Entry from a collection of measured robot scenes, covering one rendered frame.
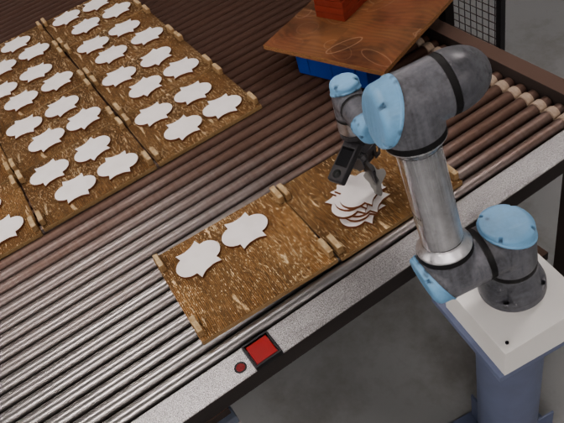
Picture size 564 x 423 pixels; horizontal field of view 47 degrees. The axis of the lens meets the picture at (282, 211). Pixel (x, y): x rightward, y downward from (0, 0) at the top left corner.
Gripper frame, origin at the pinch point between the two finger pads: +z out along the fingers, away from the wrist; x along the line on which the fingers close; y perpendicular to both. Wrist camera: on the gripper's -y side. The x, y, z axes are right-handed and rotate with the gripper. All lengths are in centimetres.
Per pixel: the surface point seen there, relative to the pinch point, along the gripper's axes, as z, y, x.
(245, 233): 4.5, -24.8, 23.1
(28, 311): 8, -75, 65
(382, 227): 5.5, -5.2, -9.6
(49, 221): 5, -49, 87
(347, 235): 5.5, -11.9, -2.7
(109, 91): 5, 8, 123
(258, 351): 6, -52, -3
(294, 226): 5.5, -15.7, 12.7
